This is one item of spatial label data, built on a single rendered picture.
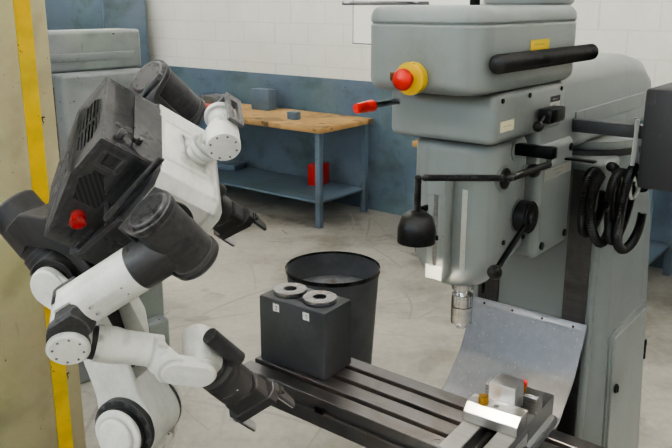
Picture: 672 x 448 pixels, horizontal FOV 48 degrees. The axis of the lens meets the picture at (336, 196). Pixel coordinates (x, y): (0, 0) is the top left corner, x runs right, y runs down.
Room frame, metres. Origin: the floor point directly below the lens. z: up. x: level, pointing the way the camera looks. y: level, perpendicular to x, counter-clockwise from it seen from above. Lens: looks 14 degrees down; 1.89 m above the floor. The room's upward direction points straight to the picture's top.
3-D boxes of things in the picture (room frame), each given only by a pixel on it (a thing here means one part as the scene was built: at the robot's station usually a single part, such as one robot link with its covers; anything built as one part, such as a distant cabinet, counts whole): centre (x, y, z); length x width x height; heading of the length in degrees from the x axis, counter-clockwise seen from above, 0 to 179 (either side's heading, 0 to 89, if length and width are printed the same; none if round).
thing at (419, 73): (1.39, -0.14, 1.76); 0.06 x 0.02 x 0.06; 52
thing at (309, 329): (1.88, 0.08, 1.05); 0.22 x 0.12 x 0.20; 54
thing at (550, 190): (1.72, -0.40, 1.47); 0.24 x 0.19 x 0.26; 52
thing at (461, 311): (1.57, -0.28, 1.23); 0.05 x 0.05 x 0.06
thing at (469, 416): (1.45, -0.34, 1.04); 0.12 x 0.06 x 0.04; 55
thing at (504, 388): (1.50, -0.37, 1.06); 0.06 x 0.05 x 0.06; 55
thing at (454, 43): (1.58, -0.29, 1.81); 0.47 x 0.26 x 0.16; 142
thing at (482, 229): (1.57, -0.28, 1.47); 0.21 x 0.19 x 0.32; 52
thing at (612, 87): (1.96, -0.59, 1.66); 0.80 x 0.23 x 0.20; 142
